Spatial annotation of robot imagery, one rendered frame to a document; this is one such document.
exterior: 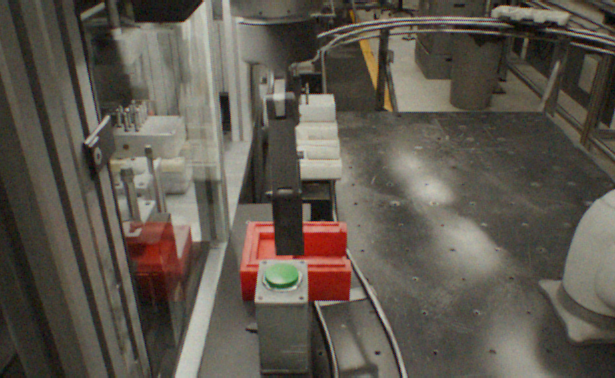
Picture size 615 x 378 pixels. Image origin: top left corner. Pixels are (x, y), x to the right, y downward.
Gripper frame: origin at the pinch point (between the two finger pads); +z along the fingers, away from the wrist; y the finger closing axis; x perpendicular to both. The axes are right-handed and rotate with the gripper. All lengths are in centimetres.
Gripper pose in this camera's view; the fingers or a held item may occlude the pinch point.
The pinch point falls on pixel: (288, 212)
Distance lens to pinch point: 58.0
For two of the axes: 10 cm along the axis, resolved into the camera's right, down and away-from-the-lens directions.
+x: 10.0, -0.5, 0.1
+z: 0.4, 9.2, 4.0
